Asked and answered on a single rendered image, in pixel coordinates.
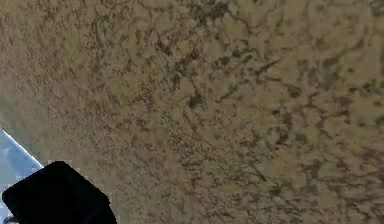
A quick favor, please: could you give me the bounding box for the black angular block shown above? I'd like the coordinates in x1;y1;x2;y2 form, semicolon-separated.
1;160;118;224

